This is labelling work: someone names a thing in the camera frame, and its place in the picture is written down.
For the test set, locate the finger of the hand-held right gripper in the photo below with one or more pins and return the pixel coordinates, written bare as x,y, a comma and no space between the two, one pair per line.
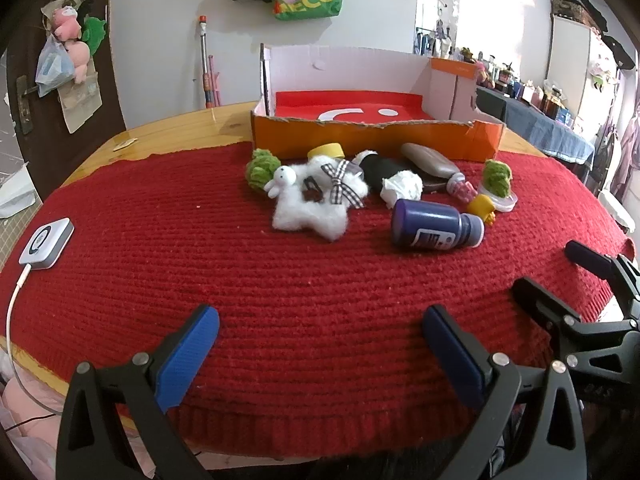
590,259
542,302

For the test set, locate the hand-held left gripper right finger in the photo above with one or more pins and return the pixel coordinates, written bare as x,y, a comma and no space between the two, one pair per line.
455,355

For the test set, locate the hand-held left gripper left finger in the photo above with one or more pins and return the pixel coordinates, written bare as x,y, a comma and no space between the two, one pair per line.
190,350

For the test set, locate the clear round dish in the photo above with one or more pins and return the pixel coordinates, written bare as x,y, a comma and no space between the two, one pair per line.
505,204

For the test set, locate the small yellow toy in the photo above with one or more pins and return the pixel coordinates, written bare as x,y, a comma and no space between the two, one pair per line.
481,207

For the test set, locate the green crochet ball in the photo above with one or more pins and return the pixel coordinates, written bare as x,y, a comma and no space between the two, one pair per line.
497,177
261,170

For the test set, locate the purple plastic bottle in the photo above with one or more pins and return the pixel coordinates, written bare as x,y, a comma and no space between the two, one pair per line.
425,222

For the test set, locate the grey oval case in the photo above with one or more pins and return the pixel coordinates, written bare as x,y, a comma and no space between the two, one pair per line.
430,162

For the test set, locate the white star plush toy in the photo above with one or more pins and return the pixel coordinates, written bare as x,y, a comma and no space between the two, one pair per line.
310,210

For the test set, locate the black and white sock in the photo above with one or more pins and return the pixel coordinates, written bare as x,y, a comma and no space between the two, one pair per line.
382,170

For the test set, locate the yellow bottle cap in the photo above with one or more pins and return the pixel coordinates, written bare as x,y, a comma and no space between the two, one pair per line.
327,151

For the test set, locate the orange and white cardboard box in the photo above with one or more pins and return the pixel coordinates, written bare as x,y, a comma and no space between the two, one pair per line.
350,135

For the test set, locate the white chair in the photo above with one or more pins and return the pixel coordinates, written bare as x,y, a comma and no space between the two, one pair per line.
617,210

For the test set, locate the pink hanging cloth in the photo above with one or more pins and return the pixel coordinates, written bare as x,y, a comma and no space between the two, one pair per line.
627,145

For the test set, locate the red knitted mat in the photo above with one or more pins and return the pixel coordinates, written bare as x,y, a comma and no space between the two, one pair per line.
300,300

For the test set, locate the blue cloth covered table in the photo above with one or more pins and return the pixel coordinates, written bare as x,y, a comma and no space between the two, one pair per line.
545,130

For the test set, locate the row of bottles and jars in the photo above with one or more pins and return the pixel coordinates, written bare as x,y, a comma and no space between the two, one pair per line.
515,82

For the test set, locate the white refrigerator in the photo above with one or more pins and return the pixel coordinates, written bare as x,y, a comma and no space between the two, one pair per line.
570,60

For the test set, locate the small paper tag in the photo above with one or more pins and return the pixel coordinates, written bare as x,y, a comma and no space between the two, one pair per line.
125,144

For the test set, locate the pink stick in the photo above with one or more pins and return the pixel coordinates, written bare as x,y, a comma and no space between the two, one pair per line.
215,85

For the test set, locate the beige tote bag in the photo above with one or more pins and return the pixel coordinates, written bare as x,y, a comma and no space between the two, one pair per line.
80,107

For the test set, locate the white and orange pole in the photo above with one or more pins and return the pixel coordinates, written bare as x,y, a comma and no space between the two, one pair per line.
204,60

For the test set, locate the peach plush toy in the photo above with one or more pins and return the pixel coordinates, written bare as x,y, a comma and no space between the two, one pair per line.
77,57

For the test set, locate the blue plastic bag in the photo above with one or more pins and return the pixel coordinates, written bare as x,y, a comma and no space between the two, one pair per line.
50,67

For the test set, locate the green plush toy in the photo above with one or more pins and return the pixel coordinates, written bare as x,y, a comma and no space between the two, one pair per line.
95,29

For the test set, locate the pink plush toy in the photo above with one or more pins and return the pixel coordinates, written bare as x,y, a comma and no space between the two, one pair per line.
66,22

